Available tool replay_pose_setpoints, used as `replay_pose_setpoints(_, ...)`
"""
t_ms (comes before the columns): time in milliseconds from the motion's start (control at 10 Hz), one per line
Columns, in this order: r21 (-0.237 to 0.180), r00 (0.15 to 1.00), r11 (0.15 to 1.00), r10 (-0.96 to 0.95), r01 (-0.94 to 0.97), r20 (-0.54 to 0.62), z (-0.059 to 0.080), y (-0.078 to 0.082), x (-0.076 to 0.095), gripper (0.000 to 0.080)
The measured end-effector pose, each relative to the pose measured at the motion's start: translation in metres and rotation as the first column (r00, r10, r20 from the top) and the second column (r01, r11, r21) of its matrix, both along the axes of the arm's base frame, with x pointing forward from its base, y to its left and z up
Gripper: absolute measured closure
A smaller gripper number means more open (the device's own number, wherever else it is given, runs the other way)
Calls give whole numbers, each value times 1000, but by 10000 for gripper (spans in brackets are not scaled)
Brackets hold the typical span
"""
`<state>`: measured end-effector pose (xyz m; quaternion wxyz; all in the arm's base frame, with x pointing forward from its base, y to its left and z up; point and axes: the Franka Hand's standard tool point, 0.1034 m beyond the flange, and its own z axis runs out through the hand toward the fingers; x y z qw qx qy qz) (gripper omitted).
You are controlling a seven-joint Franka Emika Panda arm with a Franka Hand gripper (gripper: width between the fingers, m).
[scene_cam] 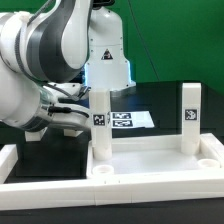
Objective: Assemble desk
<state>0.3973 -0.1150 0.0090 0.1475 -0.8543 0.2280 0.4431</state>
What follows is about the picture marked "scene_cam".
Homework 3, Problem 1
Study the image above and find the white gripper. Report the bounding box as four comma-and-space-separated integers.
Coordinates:
43, 83, 91, 131

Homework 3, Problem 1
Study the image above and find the white desk top tray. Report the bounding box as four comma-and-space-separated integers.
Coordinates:
86, 133, 224, 178

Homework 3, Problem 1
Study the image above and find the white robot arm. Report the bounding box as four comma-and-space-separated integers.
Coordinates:
0, 0, 135, 132

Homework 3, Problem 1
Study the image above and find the fiducial marker sheet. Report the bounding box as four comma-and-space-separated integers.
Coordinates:
111, 111, 154, 129

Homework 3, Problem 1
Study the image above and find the white left fence piece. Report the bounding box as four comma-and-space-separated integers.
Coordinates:
0, 144, 18, 184

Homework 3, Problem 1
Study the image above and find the white front fence rail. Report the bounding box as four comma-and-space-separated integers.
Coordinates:
0, 178, 224, 211

